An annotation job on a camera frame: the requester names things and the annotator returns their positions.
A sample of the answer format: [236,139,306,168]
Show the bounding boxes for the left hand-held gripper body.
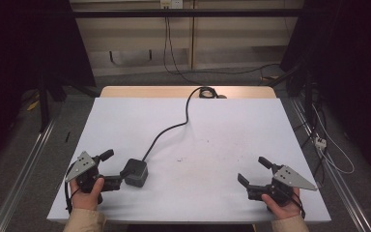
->
[65,150,124,205]

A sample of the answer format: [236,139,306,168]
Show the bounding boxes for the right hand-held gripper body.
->
[246,164,319,208]

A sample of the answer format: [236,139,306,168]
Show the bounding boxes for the dark grey power adapter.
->
[124,158,150,189]

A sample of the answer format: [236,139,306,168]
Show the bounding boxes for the black power adapter cable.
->
[141,85,228,162]

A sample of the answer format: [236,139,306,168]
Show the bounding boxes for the person's right hand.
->
[261,188,304,221]

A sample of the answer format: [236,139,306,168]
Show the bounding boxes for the person's left hand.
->
[70,177,106,213]

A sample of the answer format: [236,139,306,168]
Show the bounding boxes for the white table cover board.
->
[46,97,332,224]

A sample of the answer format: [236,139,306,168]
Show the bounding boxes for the white power strip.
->
[314,134,328,151]

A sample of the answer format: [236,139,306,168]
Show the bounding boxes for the black metal stand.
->
[37,72,67,133]

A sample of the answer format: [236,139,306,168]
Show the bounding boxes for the yellow floor tape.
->
[26,94,42,112]

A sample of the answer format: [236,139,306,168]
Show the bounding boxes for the black curtain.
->
[0,0,97,182]
[279,0,371,187]

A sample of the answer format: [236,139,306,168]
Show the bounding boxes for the black horizontal bar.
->
[71,8,303,19]

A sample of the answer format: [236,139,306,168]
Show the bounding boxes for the right hand-held gripper cable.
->
[288,191,307,220]

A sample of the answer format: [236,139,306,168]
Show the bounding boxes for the hand-held gripper cable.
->
[64,162,79,216]
[288,191,307,220]

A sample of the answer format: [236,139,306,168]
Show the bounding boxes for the left hand-held gripper cable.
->
[64,162,79,216]

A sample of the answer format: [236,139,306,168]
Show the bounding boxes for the aluminium floor rail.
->
[289,96,371,232]
[0,117,59,232]

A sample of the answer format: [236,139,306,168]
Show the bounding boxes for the white cable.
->
[310,102,356,176]

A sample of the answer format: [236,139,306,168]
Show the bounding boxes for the black wall cables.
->
[162,16,281,86]

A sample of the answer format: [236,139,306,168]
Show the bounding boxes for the white wall outlet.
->
[159,0,185,10]

